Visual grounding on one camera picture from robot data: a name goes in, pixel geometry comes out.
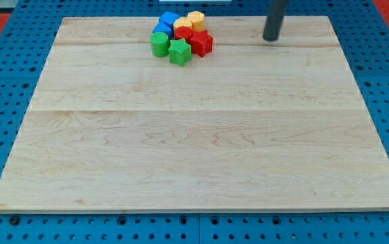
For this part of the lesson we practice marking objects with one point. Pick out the red cylinder block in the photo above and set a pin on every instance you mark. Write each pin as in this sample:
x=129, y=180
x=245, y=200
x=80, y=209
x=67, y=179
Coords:
x=183, y=32

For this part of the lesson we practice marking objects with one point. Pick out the light wooden board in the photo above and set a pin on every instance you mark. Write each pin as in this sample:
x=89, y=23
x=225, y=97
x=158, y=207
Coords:
x=252, y=127

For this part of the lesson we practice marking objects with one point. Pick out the yellow round block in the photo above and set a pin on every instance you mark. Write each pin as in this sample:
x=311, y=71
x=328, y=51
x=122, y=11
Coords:
x=182, y=22

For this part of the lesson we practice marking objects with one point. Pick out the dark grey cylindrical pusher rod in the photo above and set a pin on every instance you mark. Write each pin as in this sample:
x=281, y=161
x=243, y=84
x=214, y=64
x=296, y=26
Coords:
x=274, y=19

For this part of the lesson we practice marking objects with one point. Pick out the green star block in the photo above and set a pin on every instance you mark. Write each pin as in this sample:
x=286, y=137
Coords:
x=180, y=52

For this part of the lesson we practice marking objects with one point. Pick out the yellow hexagon block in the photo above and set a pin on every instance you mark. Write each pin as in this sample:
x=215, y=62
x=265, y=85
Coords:
x=198, y=20

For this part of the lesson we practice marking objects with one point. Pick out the red star block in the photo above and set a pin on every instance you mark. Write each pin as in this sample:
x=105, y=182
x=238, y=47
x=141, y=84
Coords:
x=201, y=42

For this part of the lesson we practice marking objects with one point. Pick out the green cylinder block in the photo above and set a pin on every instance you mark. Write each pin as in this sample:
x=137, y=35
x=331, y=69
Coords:
x=159, y=44

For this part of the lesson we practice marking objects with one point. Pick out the blue angular block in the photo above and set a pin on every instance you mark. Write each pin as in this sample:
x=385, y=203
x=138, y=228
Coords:
x=163, y=28

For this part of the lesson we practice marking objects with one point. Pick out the blue cube block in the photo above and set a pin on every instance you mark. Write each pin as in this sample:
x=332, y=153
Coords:
x=168, y=18

